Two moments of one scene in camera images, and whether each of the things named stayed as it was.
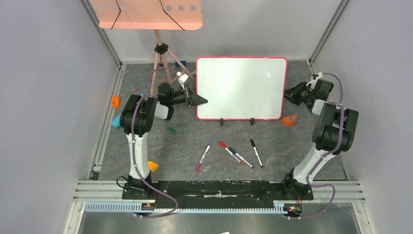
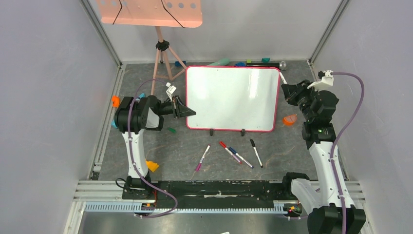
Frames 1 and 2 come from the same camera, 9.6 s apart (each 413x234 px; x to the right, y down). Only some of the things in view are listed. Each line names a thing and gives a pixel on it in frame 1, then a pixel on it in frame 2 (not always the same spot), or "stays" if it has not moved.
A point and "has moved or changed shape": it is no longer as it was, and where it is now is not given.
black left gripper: x=192 y=99 → x=183 y=110
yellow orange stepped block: x=153 y=166 stays
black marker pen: x=256 y=151 stays
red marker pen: x=223 y=146 stays
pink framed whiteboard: x=241 y=88 has moved or changed shape
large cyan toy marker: x=116 y=121 stays
